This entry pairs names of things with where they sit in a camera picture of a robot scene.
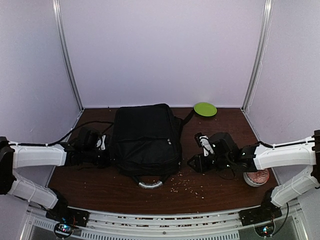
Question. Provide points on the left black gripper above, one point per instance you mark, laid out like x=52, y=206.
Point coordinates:
x=109, y=160

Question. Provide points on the red patterned white bowl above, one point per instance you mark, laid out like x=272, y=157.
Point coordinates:
x=256, y=179

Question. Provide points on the front aluminium rail base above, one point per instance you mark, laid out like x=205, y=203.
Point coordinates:
x=219, y=225

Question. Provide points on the aluminium frame post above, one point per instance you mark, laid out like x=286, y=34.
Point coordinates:
x=65, y=53
x=261, y=47

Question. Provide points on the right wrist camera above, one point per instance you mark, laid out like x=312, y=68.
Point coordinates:
x=219, y=144

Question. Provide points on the green plate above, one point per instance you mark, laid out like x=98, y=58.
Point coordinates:
x=205, y=109

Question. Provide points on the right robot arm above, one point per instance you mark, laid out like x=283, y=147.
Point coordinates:
x=260, y=156

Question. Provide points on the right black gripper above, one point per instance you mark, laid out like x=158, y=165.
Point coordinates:
x=200, y=165

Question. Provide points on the left aluminium frame post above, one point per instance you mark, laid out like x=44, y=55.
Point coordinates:
x=65, y=53

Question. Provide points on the black student bag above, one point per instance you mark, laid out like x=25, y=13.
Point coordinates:
x=146, y=143

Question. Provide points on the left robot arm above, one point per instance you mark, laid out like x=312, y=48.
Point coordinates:
x=15, y=155

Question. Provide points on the right aluminium frame post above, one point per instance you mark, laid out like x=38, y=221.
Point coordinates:
x=261, y=47

